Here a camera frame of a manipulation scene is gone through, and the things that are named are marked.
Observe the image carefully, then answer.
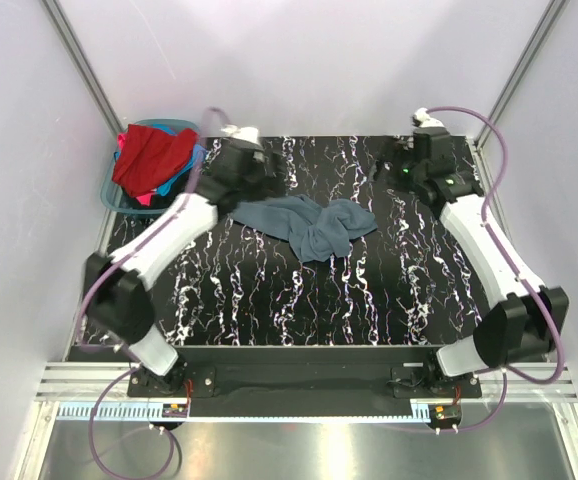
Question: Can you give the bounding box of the pink garment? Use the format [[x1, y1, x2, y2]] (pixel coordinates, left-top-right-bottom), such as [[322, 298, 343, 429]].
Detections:
[[136, 192, 154, 207]]

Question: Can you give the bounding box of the aluminium frame post left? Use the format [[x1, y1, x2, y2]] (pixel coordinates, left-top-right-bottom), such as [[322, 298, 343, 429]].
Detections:
[[40, 0, 123, 134]]

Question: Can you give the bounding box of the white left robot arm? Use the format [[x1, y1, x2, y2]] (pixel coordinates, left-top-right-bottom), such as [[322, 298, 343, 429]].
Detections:
[[82, 125, 283, 396]]

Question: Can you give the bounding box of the white slotted cable duct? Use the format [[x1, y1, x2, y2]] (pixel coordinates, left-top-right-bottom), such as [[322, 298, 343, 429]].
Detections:
[[57, 399, 460, 426]]

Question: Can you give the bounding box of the aluminium frame post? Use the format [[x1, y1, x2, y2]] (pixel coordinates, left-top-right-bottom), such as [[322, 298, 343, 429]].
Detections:
[[40, 0, 123, 134], [473, 0, 570, 151]]

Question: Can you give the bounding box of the black garment in basket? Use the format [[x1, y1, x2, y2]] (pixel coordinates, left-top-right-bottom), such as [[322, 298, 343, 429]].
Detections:
[[121, 170, 191, 215]]

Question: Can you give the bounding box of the aluminium front rail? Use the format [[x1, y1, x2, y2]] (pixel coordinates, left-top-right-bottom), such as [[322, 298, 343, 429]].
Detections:
[[37, 362, 578, 403]]

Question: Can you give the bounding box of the aluminium frame post right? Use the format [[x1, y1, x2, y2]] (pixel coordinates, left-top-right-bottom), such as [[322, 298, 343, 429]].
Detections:
[[473, 0, 570, 151]]

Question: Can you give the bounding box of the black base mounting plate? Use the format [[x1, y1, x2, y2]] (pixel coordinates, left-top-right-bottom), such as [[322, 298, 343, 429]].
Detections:
[[128, 363, 482, 400]]

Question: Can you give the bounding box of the red t shirt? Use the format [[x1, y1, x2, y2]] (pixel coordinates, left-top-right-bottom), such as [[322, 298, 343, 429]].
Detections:
[[112, 124, 199, 198]]

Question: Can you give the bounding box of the teal plastic laundry basket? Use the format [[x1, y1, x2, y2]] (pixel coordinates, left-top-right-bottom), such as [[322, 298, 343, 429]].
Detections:
[[100, 119, 200, 217]]

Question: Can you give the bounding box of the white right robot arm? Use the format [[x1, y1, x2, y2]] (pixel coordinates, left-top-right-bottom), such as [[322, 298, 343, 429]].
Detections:
[[388, 119, 569, 397]]

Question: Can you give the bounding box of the grey-blue t shirt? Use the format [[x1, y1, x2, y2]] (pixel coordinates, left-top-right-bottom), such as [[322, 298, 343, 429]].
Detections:
[[231, 195, 377, 263]]

